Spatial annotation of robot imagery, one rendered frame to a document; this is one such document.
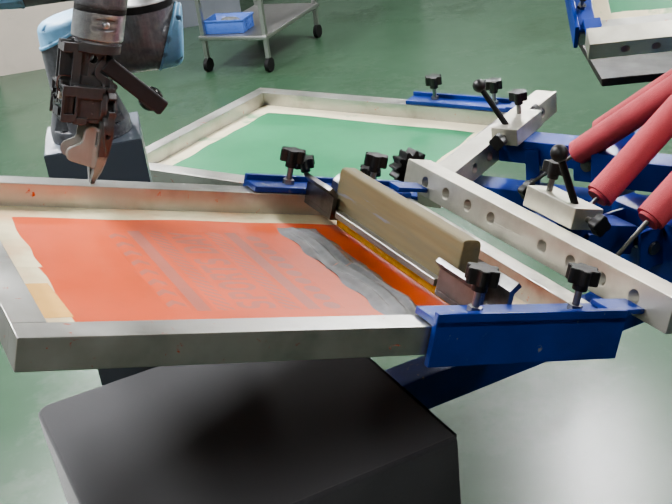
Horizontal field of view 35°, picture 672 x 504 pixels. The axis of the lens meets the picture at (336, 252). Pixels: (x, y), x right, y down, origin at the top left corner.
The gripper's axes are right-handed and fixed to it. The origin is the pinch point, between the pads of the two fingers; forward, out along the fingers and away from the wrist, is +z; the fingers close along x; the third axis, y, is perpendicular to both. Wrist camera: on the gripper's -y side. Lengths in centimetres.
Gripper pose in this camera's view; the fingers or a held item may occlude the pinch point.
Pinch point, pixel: (96, 175)
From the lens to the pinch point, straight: 165.1
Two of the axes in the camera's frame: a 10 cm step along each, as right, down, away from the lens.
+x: 4.5, 3.4, -8.3
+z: -1.7, 9.4, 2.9
